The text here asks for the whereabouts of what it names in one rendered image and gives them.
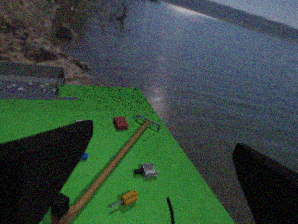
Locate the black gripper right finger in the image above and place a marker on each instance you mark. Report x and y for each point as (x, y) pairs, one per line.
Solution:
(270, 189)

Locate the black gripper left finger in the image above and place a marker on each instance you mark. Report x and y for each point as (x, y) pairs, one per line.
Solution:
(34, 169)

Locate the reddish-brown cube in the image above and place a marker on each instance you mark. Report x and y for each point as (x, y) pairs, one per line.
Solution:
(120, 123)

